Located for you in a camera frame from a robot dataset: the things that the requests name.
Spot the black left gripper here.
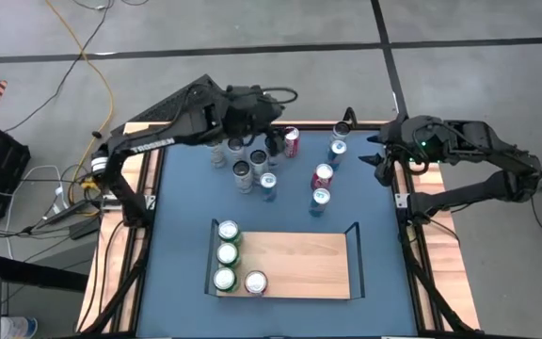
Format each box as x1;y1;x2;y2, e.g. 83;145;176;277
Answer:
212;84;286;159

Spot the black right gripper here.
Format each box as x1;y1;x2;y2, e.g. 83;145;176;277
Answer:
359;115;446;167

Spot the red Coca-Cola can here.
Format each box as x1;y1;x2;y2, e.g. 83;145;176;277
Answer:
283;125;301;159
311;162;335;192
244;269;269;298

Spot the blue silver Red Bull can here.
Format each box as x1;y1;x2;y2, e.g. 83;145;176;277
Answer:
308;187;332;218
326;139;348;171
259;171;279;202

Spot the white Celsius can pineapple print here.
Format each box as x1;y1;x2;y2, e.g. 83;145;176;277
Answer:
231;159;254;195

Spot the green Sprite soda can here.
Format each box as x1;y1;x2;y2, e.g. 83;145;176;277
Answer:
217;218;243;246
215;241;242;268
213;266;239;294

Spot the black perforated computer case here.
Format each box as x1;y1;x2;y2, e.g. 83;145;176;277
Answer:
124;73;228;124

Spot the black power brick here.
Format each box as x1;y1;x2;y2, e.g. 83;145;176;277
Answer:
67;215;102;241

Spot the black crate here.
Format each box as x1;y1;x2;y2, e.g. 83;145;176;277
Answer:
0;121;32;223

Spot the black base beam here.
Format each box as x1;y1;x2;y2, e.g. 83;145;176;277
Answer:
0;252;89;292

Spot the white blue object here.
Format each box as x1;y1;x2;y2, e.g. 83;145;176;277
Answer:
0;315;40;339

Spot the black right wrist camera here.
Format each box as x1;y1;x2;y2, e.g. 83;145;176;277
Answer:
373;162;395;187

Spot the black table frame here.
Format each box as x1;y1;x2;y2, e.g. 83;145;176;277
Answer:
143;121;422;339

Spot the black curved cable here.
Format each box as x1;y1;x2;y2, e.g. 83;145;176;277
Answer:
343;106;360;129

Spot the wooden shelf black metal frame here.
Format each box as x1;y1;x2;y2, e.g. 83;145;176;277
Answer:
203;218;366;300

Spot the black cable sleeve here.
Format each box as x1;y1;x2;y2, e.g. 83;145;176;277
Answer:
78;220;152;336
400;218;473;336

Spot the yellow power cable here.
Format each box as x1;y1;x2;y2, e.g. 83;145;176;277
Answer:
44;0;115;203

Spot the black floor cable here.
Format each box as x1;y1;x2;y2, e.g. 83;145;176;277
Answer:
3;0;112;134

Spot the white cable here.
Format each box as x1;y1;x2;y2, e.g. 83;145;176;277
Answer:
0;164;66;214

